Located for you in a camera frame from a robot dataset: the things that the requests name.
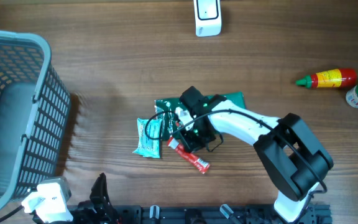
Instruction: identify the red white stick sachet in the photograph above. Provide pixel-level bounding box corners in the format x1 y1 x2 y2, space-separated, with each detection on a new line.
167 137 210 174

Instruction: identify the grey plastic mesh basket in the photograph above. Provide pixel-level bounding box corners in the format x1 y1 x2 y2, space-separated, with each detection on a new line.
0 30 71 209

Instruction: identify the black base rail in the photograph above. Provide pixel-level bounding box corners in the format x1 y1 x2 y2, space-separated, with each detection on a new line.
67 203 333 224

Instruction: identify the green 3M gloves packet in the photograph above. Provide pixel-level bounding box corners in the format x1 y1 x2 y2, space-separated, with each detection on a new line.
155 91 246 141

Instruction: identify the left black cable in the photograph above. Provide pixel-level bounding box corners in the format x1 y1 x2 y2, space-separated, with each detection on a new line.
0 204 24 224

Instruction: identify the light green wipes packet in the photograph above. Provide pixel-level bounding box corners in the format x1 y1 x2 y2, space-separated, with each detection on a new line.
133 118 162 159

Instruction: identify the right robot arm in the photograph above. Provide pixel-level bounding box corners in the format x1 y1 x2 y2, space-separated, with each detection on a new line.
174 86 334 223

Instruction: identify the red yellow sauce bottle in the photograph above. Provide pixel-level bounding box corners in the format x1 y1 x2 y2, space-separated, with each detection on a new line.
295 68 357 89

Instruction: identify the white barcode scanner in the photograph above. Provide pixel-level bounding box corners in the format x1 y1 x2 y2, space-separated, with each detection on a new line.
193 0 222 37

